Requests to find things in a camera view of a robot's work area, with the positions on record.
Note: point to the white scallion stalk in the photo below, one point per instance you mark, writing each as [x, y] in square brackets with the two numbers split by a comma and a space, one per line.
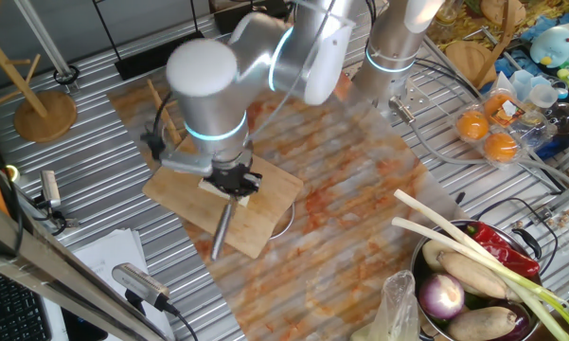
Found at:
[208, 187]

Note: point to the silver depth camera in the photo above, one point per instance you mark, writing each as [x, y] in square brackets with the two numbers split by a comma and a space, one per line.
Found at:
[139, 283]
[50, 187]

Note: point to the wooden peg rack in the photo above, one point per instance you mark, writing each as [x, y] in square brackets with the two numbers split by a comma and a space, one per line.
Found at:
[168, 118]

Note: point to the black keyboard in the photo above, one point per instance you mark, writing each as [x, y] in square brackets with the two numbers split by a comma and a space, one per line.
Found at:
[9, 312]

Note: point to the white paper stack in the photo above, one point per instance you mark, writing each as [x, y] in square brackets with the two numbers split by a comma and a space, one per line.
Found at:
[109, 251]

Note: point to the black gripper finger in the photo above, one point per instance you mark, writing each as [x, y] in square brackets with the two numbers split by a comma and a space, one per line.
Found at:
[251, 184]
[220, 189]

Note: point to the glass jar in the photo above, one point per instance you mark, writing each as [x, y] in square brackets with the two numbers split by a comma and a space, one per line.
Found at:
[445, 14]

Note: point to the pale potato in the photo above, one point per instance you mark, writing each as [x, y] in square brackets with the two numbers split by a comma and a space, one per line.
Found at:
[433, 253]

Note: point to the green plastic toy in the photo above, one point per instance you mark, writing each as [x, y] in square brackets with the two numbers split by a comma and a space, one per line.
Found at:
[568, 78]

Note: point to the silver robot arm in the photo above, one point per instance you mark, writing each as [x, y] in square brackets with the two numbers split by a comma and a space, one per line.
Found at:
[213, 109]

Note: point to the round wooden disc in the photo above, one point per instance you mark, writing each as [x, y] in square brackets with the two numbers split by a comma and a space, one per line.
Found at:
[45, 118]

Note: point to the clear plastic cup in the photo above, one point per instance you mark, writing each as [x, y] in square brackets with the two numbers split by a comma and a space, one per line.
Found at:
[543, 96]

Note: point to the orange fruit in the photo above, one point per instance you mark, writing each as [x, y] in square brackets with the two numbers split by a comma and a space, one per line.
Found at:
[494, 105]
[472, 125]
[500, 148]

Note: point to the wooden cutting board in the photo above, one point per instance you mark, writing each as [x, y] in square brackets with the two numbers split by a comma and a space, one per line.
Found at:
[255, 222]

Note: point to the silver stand pole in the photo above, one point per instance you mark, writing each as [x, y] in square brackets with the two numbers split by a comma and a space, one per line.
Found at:
[42, 42]

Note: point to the red pepper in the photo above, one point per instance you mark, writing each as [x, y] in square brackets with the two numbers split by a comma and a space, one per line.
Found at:
[506, 253]

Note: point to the steel kitchen knife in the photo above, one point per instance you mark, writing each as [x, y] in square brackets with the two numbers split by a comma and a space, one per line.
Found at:
[222, 232]

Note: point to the orange marble pattern mat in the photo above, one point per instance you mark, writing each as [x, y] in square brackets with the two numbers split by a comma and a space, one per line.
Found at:
[341, 246]

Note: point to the long green scallion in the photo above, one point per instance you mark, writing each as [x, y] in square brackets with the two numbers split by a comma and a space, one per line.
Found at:
[431, 233]
[431, 215]

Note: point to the blue cloth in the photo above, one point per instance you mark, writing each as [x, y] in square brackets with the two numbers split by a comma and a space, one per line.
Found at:
[507, 66]

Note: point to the purple onion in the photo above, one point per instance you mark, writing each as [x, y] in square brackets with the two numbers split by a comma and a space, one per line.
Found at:
[440, 296]

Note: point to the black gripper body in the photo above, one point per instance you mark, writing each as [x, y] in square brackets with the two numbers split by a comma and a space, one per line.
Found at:
[229, 173]

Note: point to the clear plastic fruit carton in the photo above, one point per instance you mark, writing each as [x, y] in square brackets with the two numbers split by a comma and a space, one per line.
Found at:
[525, 130]

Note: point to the wooden mug tree stand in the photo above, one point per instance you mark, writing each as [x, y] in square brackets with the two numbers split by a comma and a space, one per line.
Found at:
[468, 59]

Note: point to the tan yam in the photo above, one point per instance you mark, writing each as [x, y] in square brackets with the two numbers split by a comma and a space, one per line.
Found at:
[473, 274]
[483, 324]

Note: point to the aluminium frame beam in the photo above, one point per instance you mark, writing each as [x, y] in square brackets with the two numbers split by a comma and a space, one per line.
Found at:
[52, 279]

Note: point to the round glass bowl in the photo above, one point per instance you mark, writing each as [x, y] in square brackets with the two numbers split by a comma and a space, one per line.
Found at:
[565, 118]

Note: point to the blue plush toy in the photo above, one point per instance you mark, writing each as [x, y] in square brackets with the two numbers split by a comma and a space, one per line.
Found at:
[551, 47]

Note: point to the purple eggplant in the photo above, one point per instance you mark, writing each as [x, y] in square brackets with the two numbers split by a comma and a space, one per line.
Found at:
[520, 327]

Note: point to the clear plastic bag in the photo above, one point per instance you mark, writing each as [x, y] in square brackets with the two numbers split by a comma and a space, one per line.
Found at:
[397, 308]

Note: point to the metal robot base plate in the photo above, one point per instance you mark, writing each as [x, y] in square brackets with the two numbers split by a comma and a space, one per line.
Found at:
[414, 95]

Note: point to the clear plastic container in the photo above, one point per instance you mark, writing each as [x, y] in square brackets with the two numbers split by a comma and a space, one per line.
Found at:
[525, 83]

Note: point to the black stand with rod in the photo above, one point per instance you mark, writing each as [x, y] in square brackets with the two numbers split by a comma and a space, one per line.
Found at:
[147, 59]

